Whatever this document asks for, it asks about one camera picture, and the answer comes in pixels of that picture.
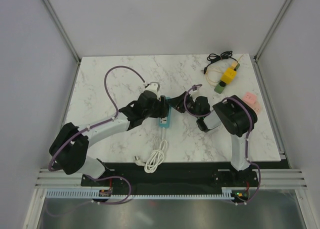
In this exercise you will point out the left aluminium frame post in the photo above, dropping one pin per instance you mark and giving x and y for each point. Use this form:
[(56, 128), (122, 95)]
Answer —
[(63, 33)]

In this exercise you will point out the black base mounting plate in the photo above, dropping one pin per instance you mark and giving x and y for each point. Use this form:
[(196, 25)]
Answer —
[(181, 178)]

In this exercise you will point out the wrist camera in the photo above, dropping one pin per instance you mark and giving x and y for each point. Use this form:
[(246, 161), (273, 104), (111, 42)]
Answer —
[(196, 89), (153, 87)]

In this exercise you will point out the yellow cube socket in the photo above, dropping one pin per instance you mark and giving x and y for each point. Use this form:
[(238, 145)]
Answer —
[(228, 76)]

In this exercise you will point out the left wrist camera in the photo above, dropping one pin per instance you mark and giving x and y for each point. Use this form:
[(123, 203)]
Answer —
[(153, 87)]

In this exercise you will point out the aluminium frame post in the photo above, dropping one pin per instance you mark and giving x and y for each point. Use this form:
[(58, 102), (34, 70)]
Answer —
[(274, 26), (63, 33)]

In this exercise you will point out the teal power strip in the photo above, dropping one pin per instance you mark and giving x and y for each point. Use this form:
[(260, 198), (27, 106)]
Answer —
[(166, 116)]

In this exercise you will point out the white slotted cable duct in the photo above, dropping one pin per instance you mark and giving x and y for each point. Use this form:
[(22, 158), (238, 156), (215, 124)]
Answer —
[(227, 193)]

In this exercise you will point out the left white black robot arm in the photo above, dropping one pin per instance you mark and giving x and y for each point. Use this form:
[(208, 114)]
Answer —
[(70, 147)]

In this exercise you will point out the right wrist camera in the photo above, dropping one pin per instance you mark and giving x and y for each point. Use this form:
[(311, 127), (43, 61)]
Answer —
[(196, 89)]

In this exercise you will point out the pink cube socket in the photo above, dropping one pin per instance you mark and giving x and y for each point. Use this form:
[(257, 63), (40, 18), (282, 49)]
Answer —
[(252, 101)]

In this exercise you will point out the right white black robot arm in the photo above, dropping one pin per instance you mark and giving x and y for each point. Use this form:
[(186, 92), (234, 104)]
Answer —
[(233, 113)]

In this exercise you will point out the green power strip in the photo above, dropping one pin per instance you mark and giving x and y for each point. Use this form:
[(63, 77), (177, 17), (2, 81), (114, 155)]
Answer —
[(219, 88)]

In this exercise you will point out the right aluminium frame post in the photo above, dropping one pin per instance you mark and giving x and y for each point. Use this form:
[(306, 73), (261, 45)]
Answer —
[(274, 26)]

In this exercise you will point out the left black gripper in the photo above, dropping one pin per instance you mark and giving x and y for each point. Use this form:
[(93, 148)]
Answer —
[(161, 111)]

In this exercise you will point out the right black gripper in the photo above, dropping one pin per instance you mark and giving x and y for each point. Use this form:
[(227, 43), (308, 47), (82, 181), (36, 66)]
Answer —
[(177, 103)]

